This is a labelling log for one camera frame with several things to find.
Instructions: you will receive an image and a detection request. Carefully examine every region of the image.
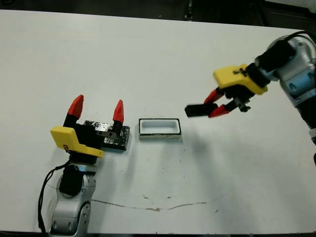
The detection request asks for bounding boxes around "left gripper, yellow mount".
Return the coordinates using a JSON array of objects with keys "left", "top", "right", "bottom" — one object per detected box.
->
[{"left": 50, "top": 95, "right": 124, "bottom": 165}]

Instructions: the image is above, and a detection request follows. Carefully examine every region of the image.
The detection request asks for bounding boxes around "right gripper, yellow mount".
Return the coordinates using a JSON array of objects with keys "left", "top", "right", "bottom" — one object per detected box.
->
[{"left": 203, "top": 62, "right": 269, "bottom": 119}]

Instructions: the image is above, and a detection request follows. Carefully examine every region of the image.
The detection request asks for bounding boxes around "black slim camera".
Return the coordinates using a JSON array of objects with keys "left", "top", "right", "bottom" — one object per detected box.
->
[{"left": 185, "top": 103, "right": 216, "bottom": 119}]

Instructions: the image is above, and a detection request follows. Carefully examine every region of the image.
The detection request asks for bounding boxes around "black glossy box lid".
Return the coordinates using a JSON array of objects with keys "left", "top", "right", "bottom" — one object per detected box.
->
[{"left": 83, "top": 120, "right": 131, "bottom": 152}]

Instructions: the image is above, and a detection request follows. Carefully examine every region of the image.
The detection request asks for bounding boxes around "white panel behind table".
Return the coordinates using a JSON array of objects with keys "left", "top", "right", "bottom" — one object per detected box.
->
[{"left": 265, "top": 0, "right": 316, "bottom": 12}]

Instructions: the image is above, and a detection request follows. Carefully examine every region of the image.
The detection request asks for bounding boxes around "camera box with white inlay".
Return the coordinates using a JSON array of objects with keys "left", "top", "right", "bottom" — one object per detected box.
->
[{"left": 138, "top": 118, "right": 183, "bottom": 140}]

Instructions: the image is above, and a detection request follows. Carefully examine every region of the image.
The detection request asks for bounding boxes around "dark metal post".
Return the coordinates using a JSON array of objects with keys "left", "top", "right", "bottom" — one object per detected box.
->
[{"left": 184, "top": 0, "right": 195, "bottom": 22}]

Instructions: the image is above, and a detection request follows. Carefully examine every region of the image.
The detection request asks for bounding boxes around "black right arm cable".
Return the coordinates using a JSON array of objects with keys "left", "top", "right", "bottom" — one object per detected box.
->
[{"left": 283, "top": 30, "right": 313, "bottom": 44}]

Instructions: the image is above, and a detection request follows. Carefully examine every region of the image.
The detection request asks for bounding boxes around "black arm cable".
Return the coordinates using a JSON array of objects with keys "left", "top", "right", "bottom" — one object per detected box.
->
[
  {"left": 283, "top": 30, "right": 313, "bottom": 44},
  {"left": 37, "top": 164, "right": 72, "bottom": 234}
]

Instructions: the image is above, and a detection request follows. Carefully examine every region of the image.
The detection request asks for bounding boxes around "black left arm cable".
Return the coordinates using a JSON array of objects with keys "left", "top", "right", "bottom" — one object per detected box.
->
[{"left": 37, "top": 164, "right": 72, "bottom": 234}]

